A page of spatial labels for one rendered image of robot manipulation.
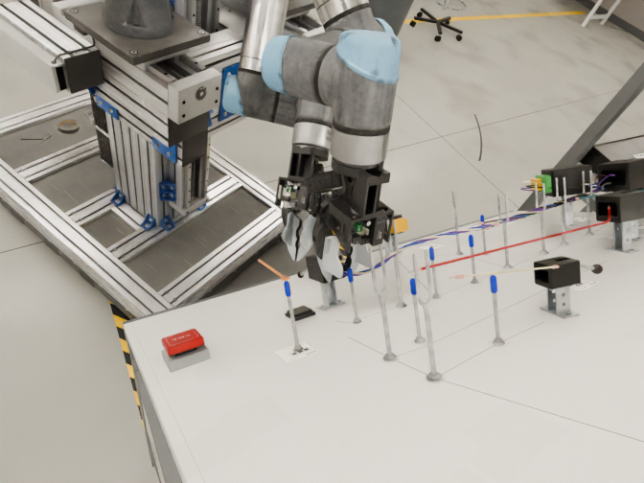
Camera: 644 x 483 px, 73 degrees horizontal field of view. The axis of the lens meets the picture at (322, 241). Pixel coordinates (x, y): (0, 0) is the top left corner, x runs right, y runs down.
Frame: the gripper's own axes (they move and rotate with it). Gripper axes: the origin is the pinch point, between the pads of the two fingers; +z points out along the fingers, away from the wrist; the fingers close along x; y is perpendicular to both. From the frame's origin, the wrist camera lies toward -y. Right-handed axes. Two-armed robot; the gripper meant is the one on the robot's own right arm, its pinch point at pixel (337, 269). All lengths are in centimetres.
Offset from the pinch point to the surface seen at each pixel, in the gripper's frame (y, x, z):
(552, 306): 24.5, 19.1, -4.3
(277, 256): -114, 41, 80
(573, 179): -4, 68, -3
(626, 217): 16, 49, -7
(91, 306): -111, -42, 79
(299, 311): -0.5, -6.5, 7.0
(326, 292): -1.3, -1.0, 5.4
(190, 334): 0.0, -24.4, 4.1
